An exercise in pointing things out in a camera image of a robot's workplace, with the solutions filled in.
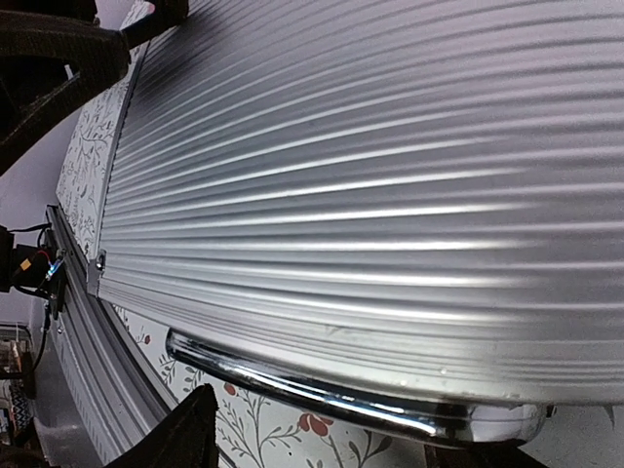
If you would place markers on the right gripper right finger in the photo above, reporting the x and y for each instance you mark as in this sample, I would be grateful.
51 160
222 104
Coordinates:
479 458

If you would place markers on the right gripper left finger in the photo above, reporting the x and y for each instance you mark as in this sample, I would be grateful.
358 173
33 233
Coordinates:
184 438

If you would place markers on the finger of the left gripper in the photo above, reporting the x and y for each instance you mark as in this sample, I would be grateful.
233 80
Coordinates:
55 57

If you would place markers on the aluminium poker case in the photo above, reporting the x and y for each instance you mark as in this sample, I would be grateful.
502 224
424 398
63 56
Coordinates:
405 214

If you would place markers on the front aluminium rail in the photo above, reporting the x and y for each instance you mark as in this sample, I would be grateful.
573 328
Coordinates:
119 397

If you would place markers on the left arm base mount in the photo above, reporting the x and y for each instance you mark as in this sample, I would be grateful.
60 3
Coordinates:
37 270

